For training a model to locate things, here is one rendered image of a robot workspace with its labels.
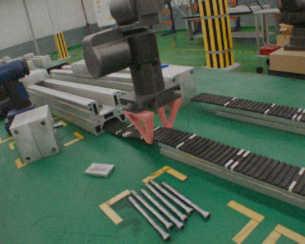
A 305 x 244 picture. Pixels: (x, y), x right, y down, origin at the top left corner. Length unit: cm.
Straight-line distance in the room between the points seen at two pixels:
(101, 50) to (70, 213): 26
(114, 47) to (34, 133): 29
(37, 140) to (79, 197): 21
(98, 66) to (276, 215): 32
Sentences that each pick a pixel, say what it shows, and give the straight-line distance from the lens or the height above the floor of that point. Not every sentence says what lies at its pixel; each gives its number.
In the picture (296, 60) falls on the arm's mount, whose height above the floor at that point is 82.
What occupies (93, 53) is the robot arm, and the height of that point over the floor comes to 100.
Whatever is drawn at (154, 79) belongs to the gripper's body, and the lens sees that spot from 44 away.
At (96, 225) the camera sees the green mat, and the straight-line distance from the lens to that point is 38.
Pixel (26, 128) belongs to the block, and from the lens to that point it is 59.
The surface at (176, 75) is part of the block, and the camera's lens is 65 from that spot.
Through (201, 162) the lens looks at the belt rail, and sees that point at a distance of 43.
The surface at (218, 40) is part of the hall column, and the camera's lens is 390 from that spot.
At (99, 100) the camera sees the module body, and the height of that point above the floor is 84.
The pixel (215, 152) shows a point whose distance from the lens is 41.
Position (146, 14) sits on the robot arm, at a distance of 41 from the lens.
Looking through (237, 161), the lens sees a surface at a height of 81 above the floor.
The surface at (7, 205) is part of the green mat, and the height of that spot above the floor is 78.
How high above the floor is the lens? 104
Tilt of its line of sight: 24 degrees down
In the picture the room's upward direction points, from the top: 12 degrees counter-clockwise
